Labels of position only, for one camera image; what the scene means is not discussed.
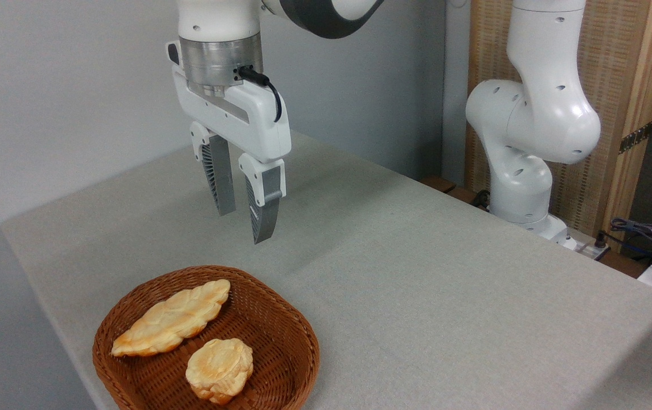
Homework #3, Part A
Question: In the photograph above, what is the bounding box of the metal screen hinge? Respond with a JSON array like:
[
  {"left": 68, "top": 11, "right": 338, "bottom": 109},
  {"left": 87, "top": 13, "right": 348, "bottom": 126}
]
[{"left": 619, "top": 121, "right": 652, "bottom": 155}]

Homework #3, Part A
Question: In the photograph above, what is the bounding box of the grey tablecloth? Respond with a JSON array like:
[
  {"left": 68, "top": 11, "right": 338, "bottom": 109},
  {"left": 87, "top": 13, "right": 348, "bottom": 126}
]
[{"left": 0, "top": 130, "right": 652, "bottom": 410}]

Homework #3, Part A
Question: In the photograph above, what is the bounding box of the long braided bread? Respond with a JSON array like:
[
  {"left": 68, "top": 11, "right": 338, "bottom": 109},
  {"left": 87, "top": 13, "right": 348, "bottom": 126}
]
[{"left": 110, "top": 278, "right": 231, "bottom": 358}]

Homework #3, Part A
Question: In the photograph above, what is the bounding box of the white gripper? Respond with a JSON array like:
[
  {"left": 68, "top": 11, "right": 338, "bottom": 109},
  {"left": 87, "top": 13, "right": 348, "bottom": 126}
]
[{"left": 166, "top": 41, "right": 292, "bottom": 245}]

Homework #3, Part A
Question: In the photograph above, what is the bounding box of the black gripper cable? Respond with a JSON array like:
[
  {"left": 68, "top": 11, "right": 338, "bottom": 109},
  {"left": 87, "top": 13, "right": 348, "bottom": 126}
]
[{"left": 237, "top": 65, "right": 284, "bottom": 123}]

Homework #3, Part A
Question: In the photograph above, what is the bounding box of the blue grey cable bundle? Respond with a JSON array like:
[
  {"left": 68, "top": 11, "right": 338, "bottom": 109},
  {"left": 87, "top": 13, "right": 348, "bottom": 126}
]
[{"left": 609, "top": 218, "right": 652, "bottom": 269}]

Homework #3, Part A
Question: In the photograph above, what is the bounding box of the wooden woven folding screen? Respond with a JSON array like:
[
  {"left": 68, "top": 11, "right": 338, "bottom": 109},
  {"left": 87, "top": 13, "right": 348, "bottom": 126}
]
[{"left": 465, "top": 0, "right": 652, "bottom": 247}]

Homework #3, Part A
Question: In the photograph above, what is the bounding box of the round bread bun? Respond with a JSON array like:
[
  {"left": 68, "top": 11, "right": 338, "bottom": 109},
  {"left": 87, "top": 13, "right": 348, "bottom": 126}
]
[{"left": 185, "top": 338, "right": 255, "bottom": 405}]

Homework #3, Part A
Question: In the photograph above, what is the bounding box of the brown wicker basket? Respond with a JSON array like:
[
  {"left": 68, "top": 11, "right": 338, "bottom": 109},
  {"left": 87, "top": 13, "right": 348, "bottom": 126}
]
[{"left": 92, "top": 265, "right": 321, "bottom": 410}]

